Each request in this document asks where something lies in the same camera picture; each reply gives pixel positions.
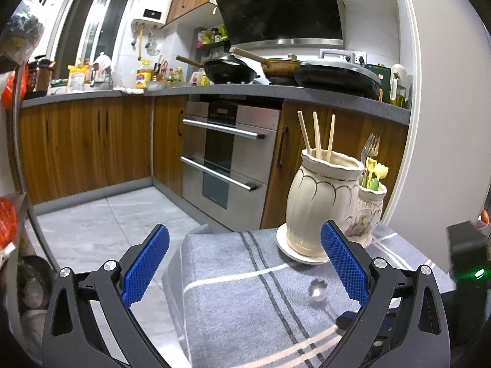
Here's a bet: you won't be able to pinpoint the grey kitchen countertop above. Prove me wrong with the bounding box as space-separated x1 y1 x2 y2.
19 83 412 125

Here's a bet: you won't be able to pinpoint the wooden chopstick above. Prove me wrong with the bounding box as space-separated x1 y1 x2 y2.
327 114 336 161
312 112 322 160
298 111 312 155

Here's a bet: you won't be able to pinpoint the red plastic bag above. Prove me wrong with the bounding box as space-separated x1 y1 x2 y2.
0 197 18 254

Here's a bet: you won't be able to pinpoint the brown frying pan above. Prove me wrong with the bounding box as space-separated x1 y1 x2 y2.
233 47 304 86

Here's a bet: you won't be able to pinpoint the kitchen window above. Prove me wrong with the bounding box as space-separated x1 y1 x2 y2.
57 0 139 70

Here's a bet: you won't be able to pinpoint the yellow oil bottle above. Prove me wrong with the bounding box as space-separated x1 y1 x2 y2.
136 59 153 91

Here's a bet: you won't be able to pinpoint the white water heater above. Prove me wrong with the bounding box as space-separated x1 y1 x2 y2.
131 0 177 28

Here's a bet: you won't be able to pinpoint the spice bottles shelf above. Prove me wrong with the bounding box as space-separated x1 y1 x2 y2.
195 24 231 48

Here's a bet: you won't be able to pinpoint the yellow head green handle utensil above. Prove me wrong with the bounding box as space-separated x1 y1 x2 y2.
362 157 379 190

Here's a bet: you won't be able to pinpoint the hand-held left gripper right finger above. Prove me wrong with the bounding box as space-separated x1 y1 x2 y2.
318 220 452 368

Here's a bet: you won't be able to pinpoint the grey plaid tablecloth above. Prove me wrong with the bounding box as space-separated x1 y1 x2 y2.
163 224 457 368

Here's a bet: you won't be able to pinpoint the black wok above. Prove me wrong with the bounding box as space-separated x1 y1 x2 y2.
176 55 262 85

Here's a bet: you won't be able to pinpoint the black range hood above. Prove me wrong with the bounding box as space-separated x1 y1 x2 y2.
211 0 345 47

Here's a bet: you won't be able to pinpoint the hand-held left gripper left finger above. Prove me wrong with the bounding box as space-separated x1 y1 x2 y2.
40 223 171 368

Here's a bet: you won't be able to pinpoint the gold fork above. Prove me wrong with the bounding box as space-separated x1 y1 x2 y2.
361 137 375 163

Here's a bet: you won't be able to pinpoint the silver fork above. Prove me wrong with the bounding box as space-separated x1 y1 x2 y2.
370 133 383 162

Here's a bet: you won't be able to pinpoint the wooden lower cabinets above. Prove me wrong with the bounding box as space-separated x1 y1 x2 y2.
18 96 410 231

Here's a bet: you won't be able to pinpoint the large black lidded pan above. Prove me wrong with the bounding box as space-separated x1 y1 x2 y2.
294 59 383 99

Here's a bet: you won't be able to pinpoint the yellow head lime handle utensil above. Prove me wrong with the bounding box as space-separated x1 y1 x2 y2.
370 163 389 191

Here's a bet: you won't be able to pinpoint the yellow food bag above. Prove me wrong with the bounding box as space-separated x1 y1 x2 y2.
67 65 86 93

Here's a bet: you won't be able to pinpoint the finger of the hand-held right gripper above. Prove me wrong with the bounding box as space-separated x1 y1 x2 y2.
336 312 361 331

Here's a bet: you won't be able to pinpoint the cream floral ceramic utensil holder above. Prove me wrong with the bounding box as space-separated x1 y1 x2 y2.
276 148 387 264

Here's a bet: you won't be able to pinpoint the wall power socket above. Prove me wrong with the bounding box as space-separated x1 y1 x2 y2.
319 48 366 66

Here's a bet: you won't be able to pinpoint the dark red pressure cooker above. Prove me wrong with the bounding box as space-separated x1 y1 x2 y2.
28 57 53 93

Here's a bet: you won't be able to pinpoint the stainless steel oven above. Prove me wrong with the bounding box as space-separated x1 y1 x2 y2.
181 100 281 231

